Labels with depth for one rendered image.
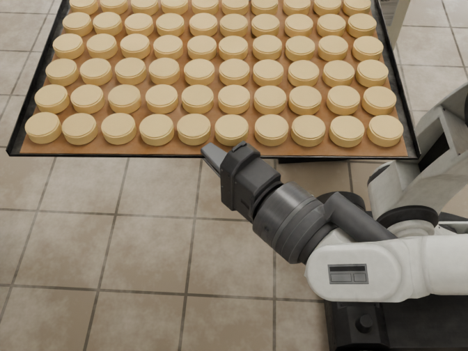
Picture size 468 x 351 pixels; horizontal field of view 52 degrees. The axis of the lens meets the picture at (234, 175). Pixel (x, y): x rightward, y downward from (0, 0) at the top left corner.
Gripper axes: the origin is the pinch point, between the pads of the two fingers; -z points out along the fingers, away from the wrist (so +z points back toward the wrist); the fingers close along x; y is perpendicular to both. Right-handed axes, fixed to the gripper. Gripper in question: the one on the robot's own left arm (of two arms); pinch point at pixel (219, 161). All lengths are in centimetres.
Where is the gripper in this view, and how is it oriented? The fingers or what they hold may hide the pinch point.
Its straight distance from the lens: 69.7
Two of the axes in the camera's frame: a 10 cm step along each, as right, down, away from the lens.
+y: -7.2, 5.6, -4.1
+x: 0.0, -5.9, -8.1
